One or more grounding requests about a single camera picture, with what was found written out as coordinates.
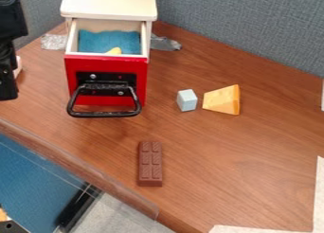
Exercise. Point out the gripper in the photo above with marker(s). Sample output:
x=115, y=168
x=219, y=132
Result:
x=6, y=75

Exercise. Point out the drawer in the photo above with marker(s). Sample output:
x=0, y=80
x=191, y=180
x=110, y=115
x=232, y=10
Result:
x=105, y=69

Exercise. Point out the grey tape piece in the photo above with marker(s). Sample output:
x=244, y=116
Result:
x=165, y=44
x=53, y=42

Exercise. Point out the blue cloth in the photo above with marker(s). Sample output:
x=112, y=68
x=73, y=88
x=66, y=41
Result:
x=105, y=39

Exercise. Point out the yellow toy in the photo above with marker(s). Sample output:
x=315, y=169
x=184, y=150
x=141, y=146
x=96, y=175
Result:
x=114, y=51

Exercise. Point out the cabinet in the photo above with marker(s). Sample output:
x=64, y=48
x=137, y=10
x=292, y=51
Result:
x=109, y=4

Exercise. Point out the brown toy chocolate bar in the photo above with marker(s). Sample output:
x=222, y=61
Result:
x=150, y=163

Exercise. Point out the light blue block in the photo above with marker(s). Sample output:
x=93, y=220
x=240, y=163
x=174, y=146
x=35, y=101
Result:
x=187, y=100

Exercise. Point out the toy cheese wedge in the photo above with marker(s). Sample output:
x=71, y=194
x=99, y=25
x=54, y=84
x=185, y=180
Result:
x=223, y=100

